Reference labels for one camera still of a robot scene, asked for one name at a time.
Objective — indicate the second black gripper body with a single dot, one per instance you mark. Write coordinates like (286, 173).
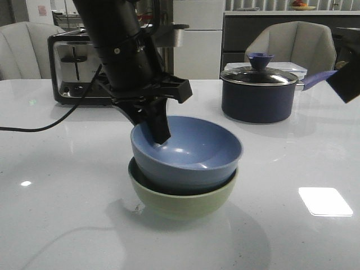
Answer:
(133, 95)

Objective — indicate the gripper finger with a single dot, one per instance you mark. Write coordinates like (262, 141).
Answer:
(134, 111)
(155, 116)

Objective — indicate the blue bowl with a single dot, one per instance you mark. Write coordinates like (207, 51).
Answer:
(198, 157)

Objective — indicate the green bowl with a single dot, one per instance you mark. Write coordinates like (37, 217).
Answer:
(179, 207)

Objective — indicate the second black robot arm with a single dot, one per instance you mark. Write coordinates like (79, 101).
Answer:
(134, 76)

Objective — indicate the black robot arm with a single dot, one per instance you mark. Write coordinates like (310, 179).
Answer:
(345, 80)

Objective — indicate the white refrigerator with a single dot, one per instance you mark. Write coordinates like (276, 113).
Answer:
(199, 56)

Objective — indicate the black chrome four-slot toaster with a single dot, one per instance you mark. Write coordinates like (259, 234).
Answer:
(73, 63)

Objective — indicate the dark blue saucepan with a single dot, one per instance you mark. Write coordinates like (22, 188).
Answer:
(264, 104)

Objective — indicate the grey kitchen counter cabinet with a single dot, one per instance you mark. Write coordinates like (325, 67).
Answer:
(240, 29)

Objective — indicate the glass pot lid blue knob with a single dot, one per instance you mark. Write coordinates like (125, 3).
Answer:
(258, 73)

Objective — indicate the beige chair left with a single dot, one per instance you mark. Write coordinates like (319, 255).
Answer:
(24, 50)

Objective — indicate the beige chair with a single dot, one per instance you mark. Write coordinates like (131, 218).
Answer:
(24, 50)
(306, 44)

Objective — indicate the clear plastic container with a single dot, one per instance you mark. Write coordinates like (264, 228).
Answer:
(293, 68)

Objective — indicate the beige chair right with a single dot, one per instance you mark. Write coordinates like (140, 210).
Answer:
(306, 44)

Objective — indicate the fruit bowl on counter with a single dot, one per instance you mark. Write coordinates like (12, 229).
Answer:
(299, 5)

